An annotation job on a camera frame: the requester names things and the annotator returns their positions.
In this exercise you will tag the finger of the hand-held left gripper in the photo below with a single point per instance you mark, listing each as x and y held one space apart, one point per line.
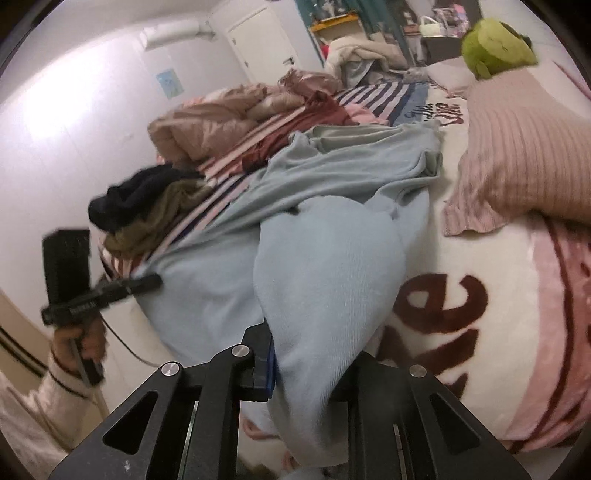
138 285

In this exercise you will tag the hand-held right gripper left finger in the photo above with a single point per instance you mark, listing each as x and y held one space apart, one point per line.
265 364

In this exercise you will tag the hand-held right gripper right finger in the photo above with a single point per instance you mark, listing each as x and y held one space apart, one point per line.
369 383

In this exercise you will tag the light blue sweatshirt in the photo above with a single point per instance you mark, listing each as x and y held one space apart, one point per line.
323 277

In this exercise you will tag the person's left forearm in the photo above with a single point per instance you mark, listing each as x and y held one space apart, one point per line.
37 415

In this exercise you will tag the person's left hand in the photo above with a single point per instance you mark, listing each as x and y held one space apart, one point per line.
62 346

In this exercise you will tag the olive brown garment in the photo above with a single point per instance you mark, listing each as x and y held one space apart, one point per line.
152 221

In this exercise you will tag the navy garment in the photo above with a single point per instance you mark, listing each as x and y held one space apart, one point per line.
134 194

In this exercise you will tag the pink quilt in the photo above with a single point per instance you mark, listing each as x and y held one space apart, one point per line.
198 124

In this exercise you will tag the dark red garment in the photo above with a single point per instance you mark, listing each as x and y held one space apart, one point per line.
286 138

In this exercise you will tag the white air conditioner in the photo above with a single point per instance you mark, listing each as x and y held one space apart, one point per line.
175 34

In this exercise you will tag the pink satin cloth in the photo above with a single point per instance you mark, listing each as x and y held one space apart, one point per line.
309 81

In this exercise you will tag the white door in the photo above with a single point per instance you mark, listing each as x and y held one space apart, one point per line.
263 41

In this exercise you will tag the pink ribbed pillow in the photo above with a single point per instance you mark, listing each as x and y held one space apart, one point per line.
521 152

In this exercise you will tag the grey patterned cloth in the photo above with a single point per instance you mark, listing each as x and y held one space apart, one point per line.
418 75

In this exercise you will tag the beige bedding pile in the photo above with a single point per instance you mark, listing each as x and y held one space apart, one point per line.
355 55

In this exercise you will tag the white pillow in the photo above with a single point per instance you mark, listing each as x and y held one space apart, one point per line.
448 76

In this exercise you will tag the yellow shelf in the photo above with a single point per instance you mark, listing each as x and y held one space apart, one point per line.
334 22

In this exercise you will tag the dark desk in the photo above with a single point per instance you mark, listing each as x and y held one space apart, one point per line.
443 48

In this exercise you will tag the green plush toy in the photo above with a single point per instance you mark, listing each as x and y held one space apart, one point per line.
494 46

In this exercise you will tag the teal curtain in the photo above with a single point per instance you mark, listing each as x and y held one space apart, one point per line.
376 14

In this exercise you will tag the white handbag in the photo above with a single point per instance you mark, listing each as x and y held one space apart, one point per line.
432 27

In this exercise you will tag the small blue wall poster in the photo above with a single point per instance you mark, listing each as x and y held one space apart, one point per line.
171 83

